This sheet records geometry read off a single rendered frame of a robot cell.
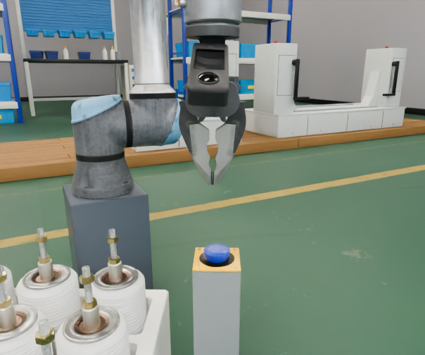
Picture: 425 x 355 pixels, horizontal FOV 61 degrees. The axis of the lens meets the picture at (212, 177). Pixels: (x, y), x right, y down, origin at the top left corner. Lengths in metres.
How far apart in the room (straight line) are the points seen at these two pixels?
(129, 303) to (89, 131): 0.41
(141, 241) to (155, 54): 0.46
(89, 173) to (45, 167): 1.41
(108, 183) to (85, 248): 0.16
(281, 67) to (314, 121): 0.54
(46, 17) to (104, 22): 0.83
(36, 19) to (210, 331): 5.95
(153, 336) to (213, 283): 0.15
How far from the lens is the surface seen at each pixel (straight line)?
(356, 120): 3.51
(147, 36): 0.91
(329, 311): 1.03
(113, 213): 0.89
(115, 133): 0.88
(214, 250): 0.55
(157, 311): 0.69
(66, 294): 0.67
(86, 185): 0.91
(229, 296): 0.56
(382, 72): 3.91
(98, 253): 0.92
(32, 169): 2.29
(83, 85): 8.74
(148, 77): 0.90
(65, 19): 6.35
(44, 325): 0.42
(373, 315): 1.05
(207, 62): 0.45
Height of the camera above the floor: 0.59
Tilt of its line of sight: 16 degrees down
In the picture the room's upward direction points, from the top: straight up
